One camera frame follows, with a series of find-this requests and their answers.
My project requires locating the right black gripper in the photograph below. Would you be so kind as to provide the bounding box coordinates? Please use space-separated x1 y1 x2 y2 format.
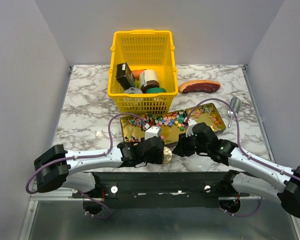
172 130 210 157

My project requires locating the gold jar lid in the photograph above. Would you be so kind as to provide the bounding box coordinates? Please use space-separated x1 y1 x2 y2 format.
162 146 173 164

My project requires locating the gold candy tin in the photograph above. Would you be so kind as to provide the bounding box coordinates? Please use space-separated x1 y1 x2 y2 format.
152 110 188 145
185 103 227 134
120 113 155 142

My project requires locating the metal candy scoop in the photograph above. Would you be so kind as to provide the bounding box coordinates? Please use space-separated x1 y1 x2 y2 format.
227 96 242 128

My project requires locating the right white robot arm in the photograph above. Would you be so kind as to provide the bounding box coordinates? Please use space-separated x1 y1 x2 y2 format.
172 119 300 219

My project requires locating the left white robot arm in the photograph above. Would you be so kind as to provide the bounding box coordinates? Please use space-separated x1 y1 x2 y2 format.
34 136 164 198

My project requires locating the toy meat slice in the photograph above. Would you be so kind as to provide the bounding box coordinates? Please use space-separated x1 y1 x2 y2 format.
178 80 221 94

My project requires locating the white brown jar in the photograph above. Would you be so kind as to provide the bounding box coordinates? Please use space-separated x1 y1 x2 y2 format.
139 69 160 94

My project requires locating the black box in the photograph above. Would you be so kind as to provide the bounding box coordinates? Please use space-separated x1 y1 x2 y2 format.
116 62 136 91

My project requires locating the orange carrot toy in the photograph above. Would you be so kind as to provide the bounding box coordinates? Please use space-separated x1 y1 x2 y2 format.
131 69 146 80

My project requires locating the yellow plastic basket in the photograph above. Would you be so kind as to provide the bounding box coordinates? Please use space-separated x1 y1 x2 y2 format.
107 29 178 114

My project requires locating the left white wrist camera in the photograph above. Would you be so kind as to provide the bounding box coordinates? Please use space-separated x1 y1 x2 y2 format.
144 126 162 140

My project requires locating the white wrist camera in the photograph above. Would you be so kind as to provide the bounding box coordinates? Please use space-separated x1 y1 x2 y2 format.
144 126 162 140
185 118 197 138

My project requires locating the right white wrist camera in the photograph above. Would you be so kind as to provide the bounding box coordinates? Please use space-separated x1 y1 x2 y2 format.
185 118 197 138

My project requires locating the black base frame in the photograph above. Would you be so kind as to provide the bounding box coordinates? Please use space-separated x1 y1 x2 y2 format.
72 170 283 210

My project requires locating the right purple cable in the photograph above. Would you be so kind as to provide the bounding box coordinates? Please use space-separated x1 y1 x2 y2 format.
186 97 300 188

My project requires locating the aluminium rail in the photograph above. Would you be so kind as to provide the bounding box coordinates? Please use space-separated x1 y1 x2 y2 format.
29 188 261 201

